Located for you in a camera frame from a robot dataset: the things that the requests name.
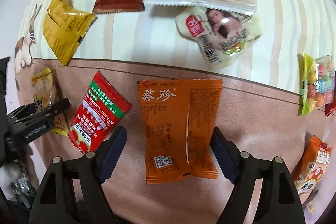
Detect yellow peanut snack packet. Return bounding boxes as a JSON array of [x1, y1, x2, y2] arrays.
[[31, 67, 69, 136]]

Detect orange mushroom panda chips bag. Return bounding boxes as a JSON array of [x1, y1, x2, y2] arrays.
[[291, 135, 333, 205]]

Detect red green snack packet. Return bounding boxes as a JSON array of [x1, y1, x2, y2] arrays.
[[68, 71, 131, 153]]

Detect small red snack packet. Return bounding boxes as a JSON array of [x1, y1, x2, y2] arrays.
[[325, 72, 336, 117]]

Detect orange sunflower seed packet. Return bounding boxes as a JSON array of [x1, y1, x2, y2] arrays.
[[137, 79, 223, 184]]

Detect colourful candy balls bag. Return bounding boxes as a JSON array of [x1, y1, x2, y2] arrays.
[[298, 53, 335, 117]]

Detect pale green chicken feet packet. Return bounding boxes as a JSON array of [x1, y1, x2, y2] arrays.
[[175, 7, 263, 69]]

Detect white gloved hand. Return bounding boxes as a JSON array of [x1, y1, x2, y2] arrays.
[[1, 162, 37, 209]]

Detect striped cream blanket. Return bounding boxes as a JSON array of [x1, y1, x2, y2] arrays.
[[18, 0, 335, 92]]

